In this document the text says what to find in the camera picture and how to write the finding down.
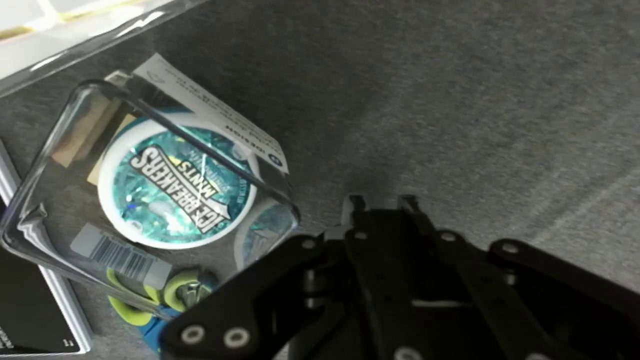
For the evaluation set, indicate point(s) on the grey table cloth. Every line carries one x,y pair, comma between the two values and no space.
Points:
467,100

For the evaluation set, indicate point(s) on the clear box with mints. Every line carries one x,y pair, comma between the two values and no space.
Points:
172,187

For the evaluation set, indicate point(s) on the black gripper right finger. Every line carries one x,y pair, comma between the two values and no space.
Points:
520,301

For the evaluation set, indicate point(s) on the small green blue scissors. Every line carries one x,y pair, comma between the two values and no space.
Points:
177,290

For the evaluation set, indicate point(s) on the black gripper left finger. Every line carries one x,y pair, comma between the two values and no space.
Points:
280,301

